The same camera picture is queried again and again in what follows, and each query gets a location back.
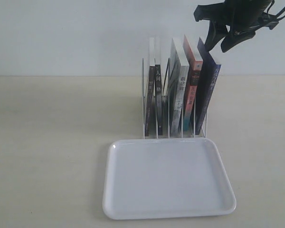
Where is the black cable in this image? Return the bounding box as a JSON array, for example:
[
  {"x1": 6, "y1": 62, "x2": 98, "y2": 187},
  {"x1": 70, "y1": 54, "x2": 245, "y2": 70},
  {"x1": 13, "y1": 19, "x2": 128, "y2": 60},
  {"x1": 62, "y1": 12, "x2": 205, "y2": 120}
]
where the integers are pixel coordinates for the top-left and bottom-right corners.
[{"x1": 261, "y1": 0, "x2": 285, "y2": 24}]

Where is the white wire book rack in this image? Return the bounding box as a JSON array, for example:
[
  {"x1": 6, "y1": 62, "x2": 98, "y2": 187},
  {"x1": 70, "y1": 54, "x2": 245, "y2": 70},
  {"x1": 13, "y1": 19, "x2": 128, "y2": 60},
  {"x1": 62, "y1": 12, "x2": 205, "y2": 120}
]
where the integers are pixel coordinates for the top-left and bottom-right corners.
[{"x1": 141, "y1": 62, "x2": 208, "y2": 139}]

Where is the white plastic tray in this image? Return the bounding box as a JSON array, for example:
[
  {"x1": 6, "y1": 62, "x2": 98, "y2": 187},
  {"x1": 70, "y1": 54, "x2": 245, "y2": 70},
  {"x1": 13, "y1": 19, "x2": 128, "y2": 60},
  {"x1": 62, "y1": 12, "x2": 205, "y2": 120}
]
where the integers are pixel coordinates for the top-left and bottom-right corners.
[{"x1": 102, "y1": 138, "x2": 237, "y2": 220}]

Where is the red orange spine book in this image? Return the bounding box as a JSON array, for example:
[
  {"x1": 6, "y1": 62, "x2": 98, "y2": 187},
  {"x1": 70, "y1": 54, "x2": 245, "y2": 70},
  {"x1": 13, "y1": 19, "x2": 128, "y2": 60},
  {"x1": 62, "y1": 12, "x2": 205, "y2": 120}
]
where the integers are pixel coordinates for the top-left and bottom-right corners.
[{"x1": 183, "y1": 35, "x2": 203, "y2": 131}]

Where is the grey white spine book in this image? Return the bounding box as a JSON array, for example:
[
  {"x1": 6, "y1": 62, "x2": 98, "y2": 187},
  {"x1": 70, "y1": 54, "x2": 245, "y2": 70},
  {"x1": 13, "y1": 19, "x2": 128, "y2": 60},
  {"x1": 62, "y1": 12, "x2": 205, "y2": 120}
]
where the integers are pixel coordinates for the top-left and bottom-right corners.
[{"x1": 169, "y1": 38, "x2": 190, "y2": 136}]

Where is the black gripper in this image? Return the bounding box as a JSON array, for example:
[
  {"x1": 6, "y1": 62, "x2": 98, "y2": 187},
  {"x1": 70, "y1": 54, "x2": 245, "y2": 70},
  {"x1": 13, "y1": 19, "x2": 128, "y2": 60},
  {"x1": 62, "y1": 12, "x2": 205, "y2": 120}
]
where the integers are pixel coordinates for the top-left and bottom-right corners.
[{"x1": 193, "y1": 0, "x2": 279, "y2": 53}]

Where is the blue moon cover book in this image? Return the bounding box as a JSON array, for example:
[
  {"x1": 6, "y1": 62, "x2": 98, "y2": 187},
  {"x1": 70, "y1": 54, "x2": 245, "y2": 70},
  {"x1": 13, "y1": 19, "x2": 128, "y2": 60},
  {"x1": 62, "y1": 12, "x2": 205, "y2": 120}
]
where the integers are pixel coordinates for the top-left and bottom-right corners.
[{"x1": 195, "y1": 37, "x2": 221, "y2": 134}]

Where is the black spine book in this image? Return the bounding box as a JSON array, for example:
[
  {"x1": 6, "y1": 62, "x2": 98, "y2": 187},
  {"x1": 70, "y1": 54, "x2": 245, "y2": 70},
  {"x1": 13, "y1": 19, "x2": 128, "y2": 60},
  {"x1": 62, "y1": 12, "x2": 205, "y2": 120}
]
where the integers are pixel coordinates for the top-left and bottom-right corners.
[{"x1": 154, "y1": 37, "x2": 164, "y2": 135}]

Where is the dark thin book leftmost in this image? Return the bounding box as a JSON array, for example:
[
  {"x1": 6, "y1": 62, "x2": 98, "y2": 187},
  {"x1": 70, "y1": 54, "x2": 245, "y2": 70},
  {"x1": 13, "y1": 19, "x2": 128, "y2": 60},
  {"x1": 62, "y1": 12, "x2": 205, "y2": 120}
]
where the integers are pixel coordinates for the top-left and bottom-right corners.
[{"x1": 144, "y1": 37, "x2": 155, "y2": 137}]

